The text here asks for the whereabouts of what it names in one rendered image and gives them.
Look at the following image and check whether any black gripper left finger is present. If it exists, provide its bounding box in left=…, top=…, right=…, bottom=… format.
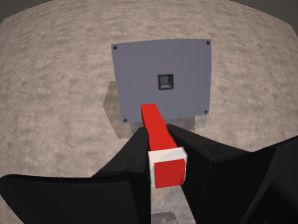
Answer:
left=0, top=127, right=152, bottom=224

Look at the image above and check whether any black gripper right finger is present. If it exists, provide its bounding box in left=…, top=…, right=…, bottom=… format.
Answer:
left=166, top=124, right=298, bottom=224

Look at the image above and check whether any red square peg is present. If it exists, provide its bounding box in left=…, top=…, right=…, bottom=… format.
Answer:
left=140, top=104, right=188, bottom=188

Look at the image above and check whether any grey sloped panel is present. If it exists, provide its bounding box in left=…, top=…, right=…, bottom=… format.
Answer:
left=110, top=39, right=212, bottom=124

